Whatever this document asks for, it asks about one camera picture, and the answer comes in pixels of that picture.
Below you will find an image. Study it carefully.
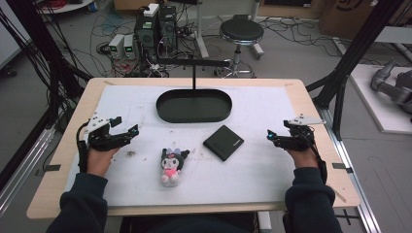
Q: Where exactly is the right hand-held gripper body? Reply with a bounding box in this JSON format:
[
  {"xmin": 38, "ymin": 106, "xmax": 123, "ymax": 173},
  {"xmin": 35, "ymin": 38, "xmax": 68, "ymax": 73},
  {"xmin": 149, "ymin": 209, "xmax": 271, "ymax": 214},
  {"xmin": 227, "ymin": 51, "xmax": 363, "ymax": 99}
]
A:
[{"xmin": 275, "ymin": 114, "xmax": 326, "ymax": 152}]

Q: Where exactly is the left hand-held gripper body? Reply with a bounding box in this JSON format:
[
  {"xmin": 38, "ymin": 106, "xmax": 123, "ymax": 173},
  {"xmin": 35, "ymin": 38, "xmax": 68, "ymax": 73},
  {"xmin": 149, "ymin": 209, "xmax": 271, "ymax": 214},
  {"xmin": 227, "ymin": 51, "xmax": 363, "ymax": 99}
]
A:
[{"xmin": 85, "ymin": 112, "xmax": 131, "ymax": 152}]

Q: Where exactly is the black square box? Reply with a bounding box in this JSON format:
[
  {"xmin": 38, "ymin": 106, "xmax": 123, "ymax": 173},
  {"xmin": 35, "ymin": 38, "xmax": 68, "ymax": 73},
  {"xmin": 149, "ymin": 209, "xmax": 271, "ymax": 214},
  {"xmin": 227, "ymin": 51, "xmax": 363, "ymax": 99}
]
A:
[{"xmin": 202, "ymin": 124, "xmax": 245, "ymax": 162}]

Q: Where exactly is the black and pink plush toy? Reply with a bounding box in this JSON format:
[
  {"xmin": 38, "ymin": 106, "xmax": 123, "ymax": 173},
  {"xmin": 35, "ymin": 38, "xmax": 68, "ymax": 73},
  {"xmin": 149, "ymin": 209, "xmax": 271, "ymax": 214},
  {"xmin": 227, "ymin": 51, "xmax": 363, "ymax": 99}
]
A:
[{"xmin": 160, "ymin": 147, "xmax": 190, "ymax": 188}]

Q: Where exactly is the black oval tray with stand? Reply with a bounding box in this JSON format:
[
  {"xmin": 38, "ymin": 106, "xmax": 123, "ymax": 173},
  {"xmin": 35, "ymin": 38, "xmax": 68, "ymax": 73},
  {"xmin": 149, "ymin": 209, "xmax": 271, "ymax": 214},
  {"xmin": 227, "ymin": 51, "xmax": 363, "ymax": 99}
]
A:
[{"xmin": 155, "ymin": 57, "xmax": 233, "ymax": 124}]

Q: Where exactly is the person's right hand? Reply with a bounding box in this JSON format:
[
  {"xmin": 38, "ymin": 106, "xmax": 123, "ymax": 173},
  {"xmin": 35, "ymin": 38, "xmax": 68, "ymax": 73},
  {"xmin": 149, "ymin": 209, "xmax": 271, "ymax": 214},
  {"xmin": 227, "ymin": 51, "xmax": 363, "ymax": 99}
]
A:
[{"xmin": 286, "ymin": 148, "xmax": 321, "ymax": 170}]

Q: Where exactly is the person's left hand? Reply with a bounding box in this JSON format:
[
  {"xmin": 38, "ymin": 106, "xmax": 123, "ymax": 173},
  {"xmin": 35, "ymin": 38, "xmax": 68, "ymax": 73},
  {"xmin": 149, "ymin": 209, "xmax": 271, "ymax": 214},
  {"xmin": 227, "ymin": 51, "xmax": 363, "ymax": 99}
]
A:
[{"xmin": 86, "ymin": 147, "xmax": 121, "ymax": 179}]

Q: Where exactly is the white table mat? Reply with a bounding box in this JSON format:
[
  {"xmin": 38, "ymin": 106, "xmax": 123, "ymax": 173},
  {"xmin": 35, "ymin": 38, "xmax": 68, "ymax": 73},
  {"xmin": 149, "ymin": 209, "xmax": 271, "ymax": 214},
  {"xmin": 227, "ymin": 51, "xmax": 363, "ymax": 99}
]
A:
[{"xmin": 63, "ymin": 84, "xmax": 298, "ymax": 209}]

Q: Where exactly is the grey power supply unit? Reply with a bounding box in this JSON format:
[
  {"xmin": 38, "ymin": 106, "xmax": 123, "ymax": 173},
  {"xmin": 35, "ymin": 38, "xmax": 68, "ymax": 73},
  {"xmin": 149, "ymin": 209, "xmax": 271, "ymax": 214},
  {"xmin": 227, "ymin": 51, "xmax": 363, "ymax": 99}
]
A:
[
  {"xmin": 108, "ymin": 33, "xmax": 126, "ymax": 59},
  {"xmin": 122, "ymin": 34, "xmax": 137, "ymax": 60}
]

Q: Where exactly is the white floor board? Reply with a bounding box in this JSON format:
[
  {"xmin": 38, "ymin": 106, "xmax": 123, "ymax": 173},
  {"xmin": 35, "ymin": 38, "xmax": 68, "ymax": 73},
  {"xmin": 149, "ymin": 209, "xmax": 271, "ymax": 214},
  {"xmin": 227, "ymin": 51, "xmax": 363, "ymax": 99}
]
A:
[{"xmin": 349, "ymin": 62, "xmax": 412, "ymax": 136}]

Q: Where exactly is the black computer tower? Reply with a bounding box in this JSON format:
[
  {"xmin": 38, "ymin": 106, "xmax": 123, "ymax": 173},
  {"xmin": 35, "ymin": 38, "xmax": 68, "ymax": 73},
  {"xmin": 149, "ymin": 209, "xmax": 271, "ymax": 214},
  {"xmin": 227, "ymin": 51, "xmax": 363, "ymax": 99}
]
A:
[
  {"xmin": 133, "ymin": 13, "xmax": 160, "ymax": 60},
  {"xmin": 157, "ymin": 4, "xmax": 179, "ymax": 51}
]

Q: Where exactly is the black round stool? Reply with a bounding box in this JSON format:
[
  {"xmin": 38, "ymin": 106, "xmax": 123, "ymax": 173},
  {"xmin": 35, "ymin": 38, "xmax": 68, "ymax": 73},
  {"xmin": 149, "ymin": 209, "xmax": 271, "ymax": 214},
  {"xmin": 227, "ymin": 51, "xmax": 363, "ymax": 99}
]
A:
[{"xmin": 213, "ymin": 17, "xmax": 265, "ymax": 80}]

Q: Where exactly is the person's lap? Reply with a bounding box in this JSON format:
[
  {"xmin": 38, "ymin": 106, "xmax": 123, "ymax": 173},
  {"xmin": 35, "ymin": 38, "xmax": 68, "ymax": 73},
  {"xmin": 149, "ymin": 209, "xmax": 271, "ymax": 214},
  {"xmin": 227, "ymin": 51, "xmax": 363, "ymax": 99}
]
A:
[{"xmin": 119, "ymin": 213, "xmax": 260, "ymax": 233}]

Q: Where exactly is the white box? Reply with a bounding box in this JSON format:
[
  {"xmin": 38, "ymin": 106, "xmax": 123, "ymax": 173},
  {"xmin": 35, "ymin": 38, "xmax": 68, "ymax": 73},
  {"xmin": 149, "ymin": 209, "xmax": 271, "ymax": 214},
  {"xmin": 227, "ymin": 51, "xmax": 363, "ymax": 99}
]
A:
[{"xmin": 142, "ymin": 2, "xmax": 160, "ymax": 18}]

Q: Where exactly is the white desk leg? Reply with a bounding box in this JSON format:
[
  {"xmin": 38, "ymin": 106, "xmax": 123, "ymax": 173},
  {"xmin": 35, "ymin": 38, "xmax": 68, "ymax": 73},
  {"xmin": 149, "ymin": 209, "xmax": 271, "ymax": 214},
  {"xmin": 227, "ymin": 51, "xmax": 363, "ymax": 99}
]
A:
[{"xmin": 193, "ymin": 0, "xmax": 210, "ymax": 60}]

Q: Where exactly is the brown cardboard box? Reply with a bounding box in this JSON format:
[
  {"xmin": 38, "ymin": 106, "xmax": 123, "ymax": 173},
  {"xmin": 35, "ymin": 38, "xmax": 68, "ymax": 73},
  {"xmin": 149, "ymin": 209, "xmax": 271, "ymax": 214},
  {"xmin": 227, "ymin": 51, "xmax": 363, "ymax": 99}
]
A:
[{"xmin": 318, "ymin": 0, "xmax": 377, "ymax": 41}]

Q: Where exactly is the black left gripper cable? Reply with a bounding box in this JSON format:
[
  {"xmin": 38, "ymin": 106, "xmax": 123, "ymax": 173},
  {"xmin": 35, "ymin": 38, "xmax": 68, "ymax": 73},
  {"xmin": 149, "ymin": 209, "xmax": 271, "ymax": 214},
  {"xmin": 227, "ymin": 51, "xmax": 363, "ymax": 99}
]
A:
[{"xmin": 76, "ymin": 119, "xmax": 90, "ymax": 175}]

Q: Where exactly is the aluminium rail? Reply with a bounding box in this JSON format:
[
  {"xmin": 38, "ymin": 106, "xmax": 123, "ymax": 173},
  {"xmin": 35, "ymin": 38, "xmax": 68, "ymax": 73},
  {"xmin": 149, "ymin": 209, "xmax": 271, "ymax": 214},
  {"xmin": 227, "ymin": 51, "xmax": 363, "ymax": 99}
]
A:
[
  {"xmin": 0, "ymin": 126, "xmax": 56, "ymax": 216},
  {"xmin": 318, "ymin": 107, "xmax": 382, "ymax": 233}
]

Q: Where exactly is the black metal frame post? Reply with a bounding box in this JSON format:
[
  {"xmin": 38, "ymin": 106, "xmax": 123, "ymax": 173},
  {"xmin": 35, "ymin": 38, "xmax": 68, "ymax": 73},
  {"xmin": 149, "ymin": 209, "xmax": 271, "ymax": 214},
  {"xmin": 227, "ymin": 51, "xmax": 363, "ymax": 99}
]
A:
[
  {"xmin": 5, "ymin": 0, "xmax": 92, "ymax": 130},
  {"xmin": 305, "ymin": 0, "xmax": 396, "ymax": 141}
]

